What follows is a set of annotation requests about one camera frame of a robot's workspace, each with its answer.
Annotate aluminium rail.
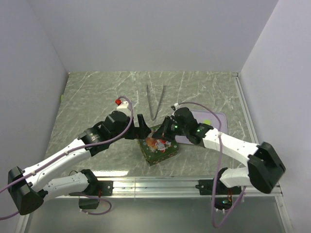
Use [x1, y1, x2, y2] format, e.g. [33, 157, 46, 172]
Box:
[55, 176, 284, 199]

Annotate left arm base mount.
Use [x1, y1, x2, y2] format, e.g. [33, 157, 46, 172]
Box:
[69, 181, 113, 216]

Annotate gold tin lid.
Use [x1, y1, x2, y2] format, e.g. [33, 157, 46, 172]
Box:
[137, 125, 179, 160]

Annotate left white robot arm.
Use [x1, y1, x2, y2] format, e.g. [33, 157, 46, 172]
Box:
[7, 111, 151, 216]

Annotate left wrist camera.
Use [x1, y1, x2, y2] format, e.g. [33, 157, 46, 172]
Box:
[115, 99, 131, 117]

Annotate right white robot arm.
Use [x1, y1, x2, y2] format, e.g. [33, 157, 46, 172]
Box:
[152, 107, 286, 194]

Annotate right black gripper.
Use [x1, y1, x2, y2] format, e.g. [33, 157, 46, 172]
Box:
[152, 116, 189, 141]

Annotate green sandwich cookie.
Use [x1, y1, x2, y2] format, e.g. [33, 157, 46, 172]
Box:
[203, 119, 211, 125]

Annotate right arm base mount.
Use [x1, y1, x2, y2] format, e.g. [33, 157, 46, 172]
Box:
[195, 180, 242, 211]

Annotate lilac plastic tray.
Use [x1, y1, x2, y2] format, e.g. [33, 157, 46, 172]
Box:
[190, 109, 228, 134]

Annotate metal tongs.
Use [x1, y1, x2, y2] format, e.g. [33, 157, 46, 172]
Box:
[146, 83, 165, 121]

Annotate green christmas cookie tin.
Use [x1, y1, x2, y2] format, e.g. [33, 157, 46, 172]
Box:
[146, 151, 178, 166]

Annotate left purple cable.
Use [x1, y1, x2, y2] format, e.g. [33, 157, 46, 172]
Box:
[0, 96, 135, 220]

